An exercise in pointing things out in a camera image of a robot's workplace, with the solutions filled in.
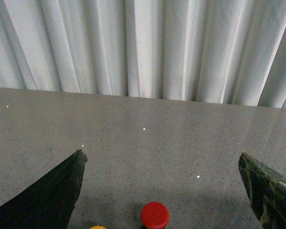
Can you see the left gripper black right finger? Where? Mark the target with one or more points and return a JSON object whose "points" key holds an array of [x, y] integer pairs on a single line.
{"points": [[266, 190]]}

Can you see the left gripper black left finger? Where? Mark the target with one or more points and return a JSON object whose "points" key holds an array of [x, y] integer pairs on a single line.
{"points": [[49, 202]]}

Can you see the yellow mushroom push button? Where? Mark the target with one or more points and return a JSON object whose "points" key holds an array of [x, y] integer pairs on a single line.
{"points": [[97, 227]]}

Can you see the red mushroom push button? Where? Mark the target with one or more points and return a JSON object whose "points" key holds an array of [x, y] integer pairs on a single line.
{"points": [[154, 215]]}

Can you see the white pleated curtain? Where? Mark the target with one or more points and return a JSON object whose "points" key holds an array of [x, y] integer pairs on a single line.
{"points": [[213, 51]]}

